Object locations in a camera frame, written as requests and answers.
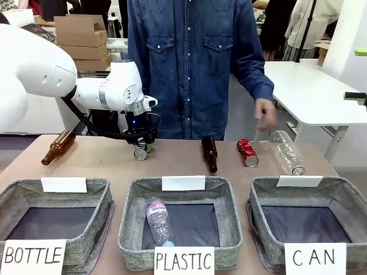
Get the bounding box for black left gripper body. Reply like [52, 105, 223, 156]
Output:
[123, 111, 158, 144]

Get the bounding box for silver aluminium can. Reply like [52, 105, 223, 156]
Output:
[132, 144, 149, 160]

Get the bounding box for person's left forearm denim sleeve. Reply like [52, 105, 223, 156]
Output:
[229, 42, 275, 101]

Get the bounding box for grey fabric basket marked bottle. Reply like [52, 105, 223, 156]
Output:
[0, 177, 116, 275]

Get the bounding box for crushed red can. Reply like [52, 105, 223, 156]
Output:
[236, 138, 260, 168]

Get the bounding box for grey fabric basket marked plastic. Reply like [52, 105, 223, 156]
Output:
[117, 176, 244, 272]

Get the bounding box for grey fabric basket marked can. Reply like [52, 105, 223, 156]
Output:
[245, 175, 367, 272]

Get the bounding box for white paper label CAN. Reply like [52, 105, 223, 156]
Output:
[284, 242, 348, 275]

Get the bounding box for person's left hand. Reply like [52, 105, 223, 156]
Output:
[254, 96, 278, 132]

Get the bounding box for blank white card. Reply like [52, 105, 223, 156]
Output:
[275, 175, 324, 188]
[161, 176, 206, 192]
[40, 176, 88, 194]

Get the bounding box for white background table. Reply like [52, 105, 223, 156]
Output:
[263, 58, 367, 163]

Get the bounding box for small open cardboard box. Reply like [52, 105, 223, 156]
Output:
[313, 40, 333, 67]

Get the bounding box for dark brown glass bottle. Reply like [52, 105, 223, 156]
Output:
[201, 136, 219, 174]

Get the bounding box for plastic bottle with pink label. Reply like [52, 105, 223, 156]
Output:
[146, 197, 175, 248]

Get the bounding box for light brown glass bottle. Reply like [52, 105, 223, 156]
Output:
[41, 129, 77, 167]

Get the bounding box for black pole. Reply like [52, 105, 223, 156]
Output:
[299, 0, 318, 62]

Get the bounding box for person in blue denim shirt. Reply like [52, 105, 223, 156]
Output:
[127, 0, 275, 141]

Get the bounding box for clear empty plastic bottle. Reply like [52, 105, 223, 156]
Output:
[271, 129, 306, 176]

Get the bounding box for background person in white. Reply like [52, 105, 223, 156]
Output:
[284, 0, 330, 47]

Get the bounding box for stack of cardboard boxes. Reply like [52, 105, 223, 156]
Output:
[53, 14, 112, 73]

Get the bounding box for background person in black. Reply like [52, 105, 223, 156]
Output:
[254, 0, 298, 53]

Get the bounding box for white paper label PLASTIC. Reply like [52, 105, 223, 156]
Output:
[154, 246, 216, 275]

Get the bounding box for black plastic crate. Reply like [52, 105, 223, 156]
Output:
[21, 23, 57, 44]

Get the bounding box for white paper label BOTTLE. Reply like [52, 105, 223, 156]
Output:
[3, 239, 68, 275]

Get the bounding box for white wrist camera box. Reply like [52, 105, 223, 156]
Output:
[142, 96, 159, 111]

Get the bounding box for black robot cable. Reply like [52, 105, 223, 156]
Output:
[60, 85, 161, 140]

